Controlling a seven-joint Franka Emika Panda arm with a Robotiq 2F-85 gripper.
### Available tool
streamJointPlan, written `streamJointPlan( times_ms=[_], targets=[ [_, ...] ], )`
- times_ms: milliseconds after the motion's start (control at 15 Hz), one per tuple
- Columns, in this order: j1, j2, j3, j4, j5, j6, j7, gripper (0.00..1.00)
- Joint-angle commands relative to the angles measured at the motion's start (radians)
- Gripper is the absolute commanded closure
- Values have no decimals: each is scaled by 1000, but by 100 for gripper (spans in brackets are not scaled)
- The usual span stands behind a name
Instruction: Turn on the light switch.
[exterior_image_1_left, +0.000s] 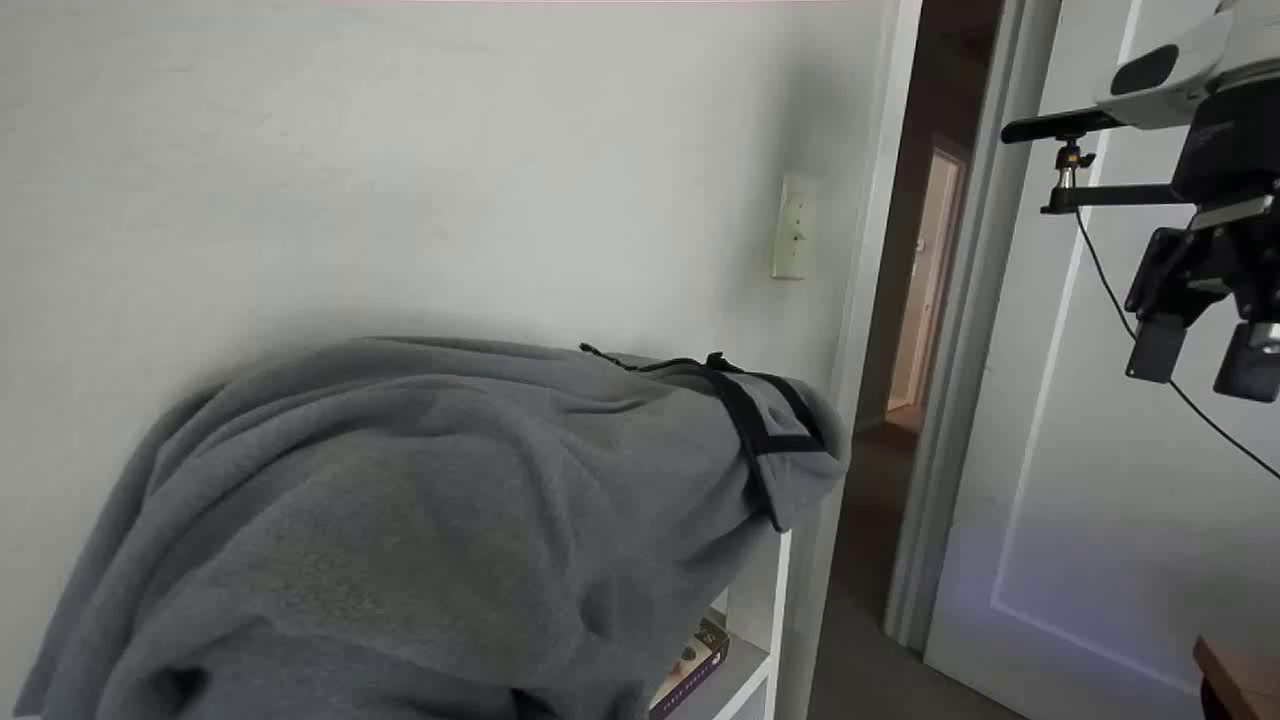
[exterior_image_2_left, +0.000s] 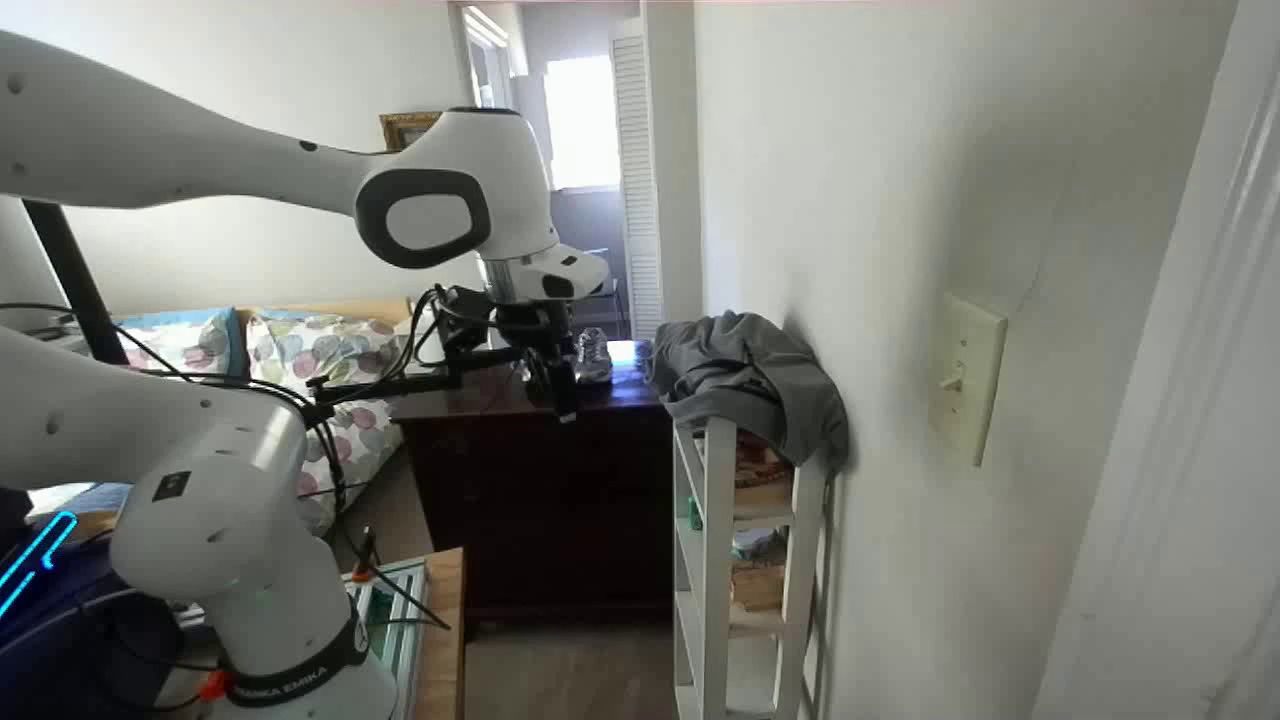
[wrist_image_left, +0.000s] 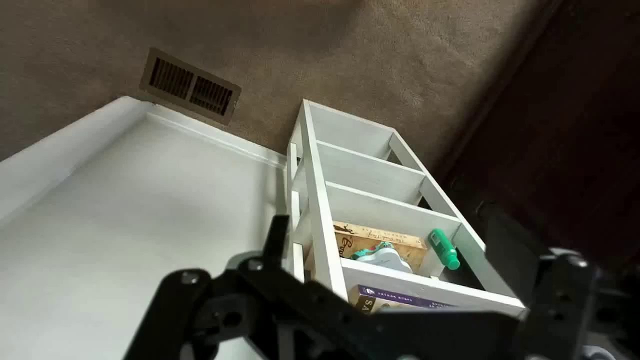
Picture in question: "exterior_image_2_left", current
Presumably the white door frame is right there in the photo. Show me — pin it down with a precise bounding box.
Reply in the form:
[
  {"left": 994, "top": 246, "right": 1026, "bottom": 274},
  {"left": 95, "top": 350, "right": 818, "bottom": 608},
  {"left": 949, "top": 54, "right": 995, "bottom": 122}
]
[{"left": 1034, "top": 0, "right": 1280, "bottom": 720}]

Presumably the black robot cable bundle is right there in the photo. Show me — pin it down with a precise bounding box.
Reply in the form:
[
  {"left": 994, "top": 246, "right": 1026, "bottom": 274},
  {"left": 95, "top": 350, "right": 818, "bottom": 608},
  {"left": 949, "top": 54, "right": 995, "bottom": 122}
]
[{"left": 0, "top": 281, "right": 536, "bottom": 634}]

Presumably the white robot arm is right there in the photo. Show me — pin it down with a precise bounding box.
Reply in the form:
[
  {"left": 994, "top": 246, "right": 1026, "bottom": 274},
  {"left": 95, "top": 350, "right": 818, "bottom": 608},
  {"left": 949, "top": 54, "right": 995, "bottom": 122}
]
[{"left": 0, "top": 31, "right": 608, "bottom": 720}]

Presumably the grey cloth on shelf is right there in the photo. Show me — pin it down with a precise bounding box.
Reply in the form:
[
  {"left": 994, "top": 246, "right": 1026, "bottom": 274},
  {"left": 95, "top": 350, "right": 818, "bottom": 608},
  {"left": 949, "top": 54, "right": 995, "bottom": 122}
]
[{"left": 653, "top": 314, "right": 851, "bottom": 468}]

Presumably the cream wall light switch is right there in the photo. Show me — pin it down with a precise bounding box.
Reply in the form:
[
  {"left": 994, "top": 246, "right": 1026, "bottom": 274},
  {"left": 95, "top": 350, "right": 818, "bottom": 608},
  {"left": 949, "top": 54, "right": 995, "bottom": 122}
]
[{"left": 932, "top": 295, "right": 1010, "bottom": 466}]

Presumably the floral bed cover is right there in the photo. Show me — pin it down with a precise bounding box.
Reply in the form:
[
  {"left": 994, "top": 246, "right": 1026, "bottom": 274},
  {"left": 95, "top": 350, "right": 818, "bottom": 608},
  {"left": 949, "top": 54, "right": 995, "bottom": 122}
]
[{"left": 120, "top": 308, "right": 404, "bottom": 531}]

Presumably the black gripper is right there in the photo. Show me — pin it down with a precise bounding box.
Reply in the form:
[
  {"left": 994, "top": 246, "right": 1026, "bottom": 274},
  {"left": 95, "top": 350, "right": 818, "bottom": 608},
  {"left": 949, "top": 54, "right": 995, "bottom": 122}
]
[{"left": 454, "top": 289, "right": 579, "bottom": 424}]

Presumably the dark wooden dresser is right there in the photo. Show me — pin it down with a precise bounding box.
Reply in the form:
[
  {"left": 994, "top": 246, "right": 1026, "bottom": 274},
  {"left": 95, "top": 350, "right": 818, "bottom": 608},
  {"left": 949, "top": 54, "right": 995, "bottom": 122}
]
[{"left": 392, "top": 340, "right": 671, "bottom": 626}]

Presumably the black diagonal pole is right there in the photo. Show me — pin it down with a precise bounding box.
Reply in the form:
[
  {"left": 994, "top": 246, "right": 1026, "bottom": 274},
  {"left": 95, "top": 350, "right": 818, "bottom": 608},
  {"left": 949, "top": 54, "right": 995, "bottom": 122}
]
[{"left": 25, "top": 202, "right": 127, "bottom": 363}]

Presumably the small object on dresser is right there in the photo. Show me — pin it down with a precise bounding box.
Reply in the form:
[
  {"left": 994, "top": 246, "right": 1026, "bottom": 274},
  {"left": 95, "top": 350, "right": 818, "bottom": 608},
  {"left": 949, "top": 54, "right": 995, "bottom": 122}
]
[{"left": 578, "top": 328, "right": 612, "bottom": 383}]

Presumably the dark blue lit equipment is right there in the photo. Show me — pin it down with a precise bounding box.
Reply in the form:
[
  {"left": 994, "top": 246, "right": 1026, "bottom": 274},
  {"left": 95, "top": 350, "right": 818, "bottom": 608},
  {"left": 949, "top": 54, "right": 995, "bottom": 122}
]
[{"left": 0, "top": 491, "right": 184, "bottom": 720}]

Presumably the white wooden shelf unit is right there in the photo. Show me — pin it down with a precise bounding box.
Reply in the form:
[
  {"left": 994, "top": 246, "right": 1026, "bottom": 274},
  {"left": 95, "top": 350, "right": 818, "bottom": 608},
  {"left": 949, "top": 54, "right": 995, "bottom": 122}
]
[{"left": 671, "top": 420, "right": 827, "bottom": 720}]

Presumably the wooden crate with glass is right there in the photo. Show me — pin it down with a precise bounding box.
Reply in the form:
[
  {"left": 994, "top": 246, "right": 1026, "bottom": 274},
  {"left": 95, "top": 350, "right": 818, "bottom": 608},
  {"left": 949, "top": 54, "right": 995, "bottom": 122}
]
[{"left": 345, "top": 553, "right": 465, "bottom": 720}]

